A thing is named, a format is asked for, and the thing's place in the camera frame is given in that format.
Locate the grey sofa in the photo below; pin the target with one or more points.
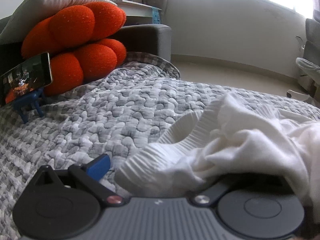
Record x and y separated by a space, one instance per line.
150 37

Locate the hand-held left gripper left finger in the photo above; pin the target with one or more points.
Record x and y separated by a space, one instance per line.
98 167

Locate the grey office chair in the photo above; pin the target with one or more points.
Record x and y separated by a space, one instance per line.
310 67

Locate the smartphone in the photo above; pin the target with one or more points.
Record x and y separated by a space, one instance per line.
25 77

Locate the white pants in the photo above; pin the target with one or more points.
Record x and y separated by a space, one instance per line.
250 140

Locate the grey checked quilt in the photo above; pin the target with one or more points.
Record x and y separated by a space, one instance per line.
112 110

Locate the blue printed sheet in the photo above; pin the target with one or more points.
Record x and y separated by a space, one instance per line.
156 15

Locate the light grey pillow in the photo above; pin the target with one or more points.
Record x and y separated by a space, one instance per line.
37 2

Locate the blue phone stand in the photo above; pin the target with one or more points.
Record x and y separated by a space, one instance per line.
27 102

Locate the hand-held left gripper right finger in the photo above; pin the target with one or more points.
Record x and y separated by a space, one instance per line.
210 194

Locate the orange knot cushion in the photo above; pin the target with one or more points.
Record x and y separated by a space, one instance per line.
75 22

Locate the white desk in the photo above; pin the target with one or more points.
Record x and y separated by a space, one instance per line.
140 7

